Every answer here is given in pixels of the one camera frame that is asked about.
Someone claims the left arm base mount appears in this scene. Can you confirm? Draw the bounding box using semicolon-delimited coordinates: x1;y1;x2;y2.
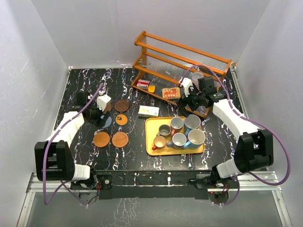
71;172;113;200

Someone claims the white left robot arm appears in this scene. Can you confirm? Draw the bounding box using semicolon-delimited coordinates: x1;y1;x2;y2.
34;98;111;189

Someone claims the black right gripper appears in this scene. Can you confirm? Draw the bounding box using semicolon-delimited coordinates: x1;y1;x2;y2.
176;83;205;117

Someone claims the red white small box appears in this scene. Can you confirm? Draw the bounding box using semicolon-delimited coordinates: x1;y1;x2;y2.
136;79;150;90

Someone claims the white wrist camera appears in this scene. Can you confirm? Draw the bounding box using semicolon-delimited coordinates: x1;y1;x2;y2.
178;78;193;97
97;95;112;111

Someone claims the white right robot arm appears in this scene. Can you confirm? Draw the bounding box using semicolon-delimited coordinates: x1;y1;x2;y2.
177;77;274;188

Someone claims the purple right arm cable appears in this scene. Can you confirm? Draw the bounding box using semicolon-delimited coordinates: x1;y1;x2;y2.
178;64;291;206

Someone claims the small grey green cup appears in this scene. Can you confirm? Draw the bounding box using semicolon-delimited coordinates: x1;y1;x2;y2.
157;124;171;138

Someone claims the plain orange wooden coaster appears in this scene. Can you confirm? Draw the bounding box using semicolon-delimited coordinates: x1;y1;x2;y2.
93;131;110;148

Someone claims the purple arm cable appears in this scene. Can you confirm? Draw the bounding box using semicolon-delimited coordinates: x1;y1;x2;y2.
178;64;291;206
43;82;104;207

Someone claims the blue paper coaster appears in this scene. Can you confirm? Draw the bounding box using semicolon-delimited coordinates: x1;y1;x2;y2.
100;114;112;128

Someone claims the yellow serving tray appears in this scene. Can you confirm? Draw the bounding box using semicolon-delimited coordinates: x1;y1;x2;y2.
145;116;205;156

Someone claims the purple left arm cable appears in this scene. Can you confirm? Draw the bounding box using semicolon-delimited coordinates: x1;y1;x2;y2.
43;82;104;207

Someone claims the pink grey mug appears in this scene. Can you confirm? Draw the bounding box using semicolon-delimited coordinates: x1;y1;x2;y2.
170;117;184;136

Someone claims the large blue mug front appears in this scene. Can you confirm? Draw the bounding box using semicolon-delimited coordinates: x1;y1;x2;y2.
183;129;205;149

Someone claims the orange black paper coaster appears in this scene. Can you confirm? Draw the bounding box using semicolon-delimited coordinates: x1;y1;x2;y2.
115;113;128;126

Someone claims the grey blue speckled mug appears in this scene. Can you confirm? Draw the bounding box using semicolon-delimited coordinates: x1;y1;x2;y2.
166;133;187;149

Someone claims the white yellow carton box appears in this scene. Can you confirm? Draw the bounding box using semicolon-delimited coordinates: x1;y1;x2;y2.
138;105;159;118

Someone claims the orange snack package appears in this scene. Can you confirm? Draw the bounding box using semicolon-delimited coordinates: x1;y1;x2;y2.
162;87;181;100

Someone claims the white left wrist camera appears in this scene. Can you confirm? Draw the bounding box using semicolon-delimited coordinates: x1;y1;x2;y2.
97;95;112;111

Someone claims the large blue mug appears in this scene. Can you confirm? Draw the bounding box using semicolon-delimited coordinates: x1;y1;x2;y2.
184;114;201;136
183;129;205;149

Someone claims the small red orange cup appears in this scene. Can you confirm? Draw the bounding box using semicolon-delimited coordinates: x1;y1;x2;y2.
152;136;166;150

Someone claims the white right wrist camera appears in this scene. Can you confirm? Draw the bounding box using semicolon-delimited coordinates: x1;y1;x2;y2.
178;78;193;97

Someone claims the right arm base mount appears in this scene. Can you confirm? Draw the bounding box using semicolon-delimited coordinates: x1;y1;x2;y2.
189;165;240;200

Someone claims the clear plastic cup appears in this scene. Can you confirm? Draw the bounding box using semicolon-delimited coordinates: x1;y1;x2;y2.
191;71;204;87

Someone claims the large blue mug back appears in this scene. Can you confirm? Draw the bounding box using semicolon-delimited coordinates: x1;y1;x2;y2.
184;114;201;136

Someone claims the orange wooden shelf rack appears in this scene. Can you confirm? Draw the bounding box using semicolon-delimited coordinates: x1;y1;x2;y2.
132;31;232;105

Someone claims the orange yellow small packet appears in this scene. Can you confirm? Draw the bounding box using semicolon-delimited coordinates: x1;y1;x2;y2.
148;85;156;93

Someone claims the light wooden ridged coaster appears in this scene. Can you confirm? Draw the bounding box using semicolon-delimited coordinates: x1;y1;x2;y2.
112;132;129;148

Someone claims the dark walnut coaster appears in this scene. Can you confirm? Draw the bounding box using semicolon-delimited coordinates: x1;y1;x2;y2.
115;99;130;113
104;103;112;113

